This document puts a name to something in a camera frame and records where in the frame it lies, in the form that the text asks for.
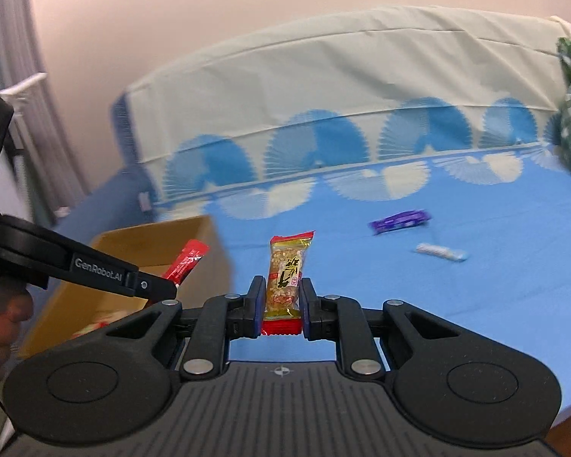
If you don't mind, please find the person left hand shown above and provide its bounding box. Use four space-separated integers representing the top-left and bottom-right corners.
0 290 33 381

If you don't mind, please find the small red brown candy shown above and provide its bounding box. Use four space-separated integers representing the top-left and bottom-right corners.
261 231 314 335

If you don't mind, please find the brown cardboard box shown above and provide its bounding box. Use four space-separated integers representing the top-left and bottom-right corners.
17 216 232 359

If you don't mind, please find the purple chocolate bar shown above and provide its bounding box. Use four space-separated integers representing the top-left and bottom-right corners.
369 209 431 235

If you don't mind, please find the blue white patterned sofa cover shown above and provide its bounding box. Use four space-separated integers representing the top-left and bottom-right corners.
111 5 571 429

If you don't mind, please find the thin red snack stick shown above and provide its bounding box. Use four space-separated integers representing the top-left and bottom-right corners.
162 240 210 287

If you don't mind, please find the silver blue snack stick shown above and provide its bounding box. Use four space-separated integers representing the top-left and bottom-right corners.
415 243 467 262

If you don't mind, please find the green rice cracker pack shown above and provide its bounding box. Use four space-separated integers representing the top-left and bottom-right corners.
72 310 130 339

